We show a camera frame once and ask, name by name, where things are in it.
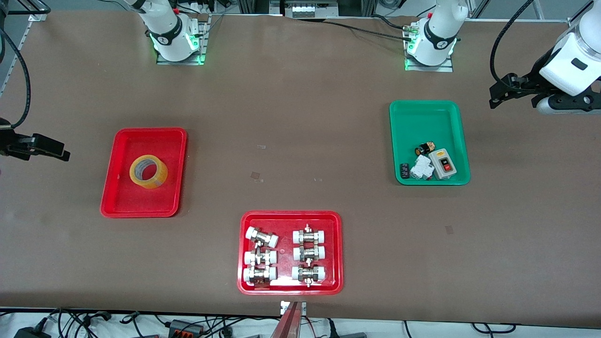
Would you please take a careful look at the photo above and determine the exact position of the red tray holding valves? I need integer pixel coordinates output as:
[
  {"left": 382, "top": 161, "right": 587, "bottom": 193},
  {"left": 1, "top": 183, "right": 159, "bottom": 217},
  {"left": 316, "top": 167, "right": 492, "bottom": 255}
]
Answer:
[{"left": 237, "top": 210, "right": 344, "bottom": 296}]

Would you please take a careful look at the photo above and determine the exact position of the metal valve with white ends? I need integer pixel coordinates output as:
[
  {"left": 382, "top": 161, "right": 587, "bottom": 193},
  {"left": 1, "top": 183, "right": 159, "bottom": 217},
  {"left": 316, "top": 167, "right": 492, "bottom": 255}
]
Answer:
[
  {"left": 246, "top": 226, "right": 279, "bottom": 248},
  {"left": 293, "top": 244, "right": 326, "bottom": 262},
  {"left": 292, "top": 264, "right": 327, "bottom": 287},
  {"left": 243, "top": 266, "right": 277, "bottom": 285},
  {"left": 293, "top": 224, "right": 327, "bottom": 245},
  {"left": 244, "top": 248, "right": 277, "bottom": 266}
]

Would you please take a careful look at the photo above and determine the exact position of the green plastic tray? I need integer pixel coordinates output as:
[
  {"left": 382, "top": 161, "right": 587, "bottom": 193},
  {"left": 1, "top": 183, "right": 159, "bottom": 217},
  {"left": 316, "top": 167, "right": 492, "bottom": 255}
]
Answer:
[{"left": 389, "top": 100, "right": 471, "bottom": 186}]

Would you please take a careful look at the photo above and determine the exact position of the red plastic tray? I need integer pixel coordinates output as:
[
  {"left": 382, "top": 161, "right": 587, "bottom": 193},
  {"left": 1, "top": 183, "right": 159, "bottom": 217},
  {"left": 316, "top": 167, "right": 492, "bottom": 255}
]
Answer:
[{"left": 100, "top": 128, "right": 188, "bottom": 219}]

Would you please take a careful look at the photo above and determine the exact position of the black power adapter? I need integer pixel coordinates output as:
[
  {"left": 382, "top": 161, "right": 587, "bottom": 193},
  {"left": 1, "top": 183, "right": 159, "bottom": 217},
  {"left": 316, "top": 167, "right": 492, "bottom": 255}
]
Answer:
[{"left": 14, "top": 326, "right": 52, "bottom": 338}]

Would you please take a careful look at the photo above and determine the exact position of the grey on-off switch box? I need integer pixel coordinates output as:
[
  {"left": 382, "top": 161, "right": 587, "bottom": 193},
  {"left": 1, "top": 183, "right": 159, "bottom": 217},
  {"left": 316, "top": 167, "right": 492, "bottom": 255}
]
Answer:
[{"left": 428, "top": 148, "right": 457, "bottom": 180}]

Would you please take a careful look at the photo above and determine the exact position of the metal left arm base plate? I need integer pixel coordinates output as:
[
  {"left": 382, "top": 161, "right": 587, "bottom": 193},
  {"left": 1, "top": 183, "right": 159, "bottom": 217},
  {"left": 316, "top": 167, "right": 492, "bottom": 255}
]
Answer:
[{"left": 405, "top": 19, "right": 454, "bottom": 72}]

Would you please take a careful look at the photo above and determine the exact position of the black cable on table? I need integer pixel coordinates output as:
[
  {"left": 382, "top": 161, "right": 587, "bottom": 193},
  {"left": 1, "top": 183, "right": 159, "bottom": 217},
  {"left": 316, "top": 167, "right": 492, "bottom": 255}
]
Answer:
[{"left": 324, "top": 19, "right": 414, "bottom": 42}]

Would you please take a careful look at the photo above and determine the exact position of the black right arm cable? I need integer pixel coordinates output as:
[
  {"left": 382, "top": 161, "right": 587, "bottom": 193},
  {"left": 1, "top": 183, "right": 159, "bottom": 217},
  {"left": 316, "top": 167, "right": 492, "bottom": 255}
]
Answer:
[{"left": 0, "top": 28, "right": 31, "bottom": 130}]

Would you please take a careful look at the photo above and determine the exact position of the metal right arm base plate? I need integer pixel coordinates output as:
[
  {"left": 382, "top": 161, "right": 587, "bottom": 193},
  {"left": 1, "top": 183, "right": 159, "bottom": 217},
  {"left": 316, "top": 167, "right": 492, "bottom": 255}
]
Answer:
[{"left": 156, "top": 14, "right": 209, "bottom": 65}]

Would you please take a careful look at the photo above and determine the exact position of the white circuit breaker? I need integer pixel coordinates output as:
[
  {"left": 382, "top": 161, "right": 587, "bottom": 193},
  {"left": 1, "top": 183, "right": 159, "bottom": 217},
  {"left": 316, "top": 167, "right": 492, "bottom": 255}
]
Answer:
[{"left": 409, "top": 155, "right": 434, "bottom": 181}]

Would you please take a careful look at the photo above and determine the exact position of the yellowish clear packing tape roll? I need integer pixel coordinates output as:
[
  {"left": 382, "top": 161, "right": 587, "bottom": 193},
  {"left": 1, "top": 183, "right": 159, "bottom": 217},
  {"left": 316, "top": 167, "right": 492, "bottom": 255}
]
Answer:
[{"left": 129, "top": 154, "right": 169, "bottom": 189}]

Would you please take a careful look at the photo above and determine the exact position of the grey power strip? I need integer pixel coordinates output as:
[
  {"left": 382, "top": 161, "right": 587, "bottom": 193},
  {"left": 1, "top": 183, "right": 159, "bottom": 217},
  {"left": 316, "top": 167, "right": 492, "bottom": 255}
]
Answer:
[{"left": 282, "top": 0, "right": 339, "bottom": 18}]

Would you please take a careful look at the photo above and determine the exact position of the red metal bar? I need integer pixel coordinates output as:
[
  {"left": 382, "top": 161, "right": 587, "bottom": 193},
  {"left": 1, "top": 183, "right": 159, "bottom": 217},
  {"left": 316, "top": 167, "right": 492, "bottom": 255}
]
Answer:
[{"left": 270, "top": 302, "right": 301, "bottom": 338}]

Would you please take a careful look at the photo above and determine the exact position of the black orange connector box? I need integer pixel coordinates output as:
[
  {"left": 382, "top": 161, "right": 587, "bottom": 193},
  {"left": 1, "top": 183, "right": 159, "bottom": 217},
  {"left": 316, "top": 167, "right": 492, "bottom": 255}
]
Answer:
[{"left": 167, "top": 319, "right": 205, "bottom": 337}]

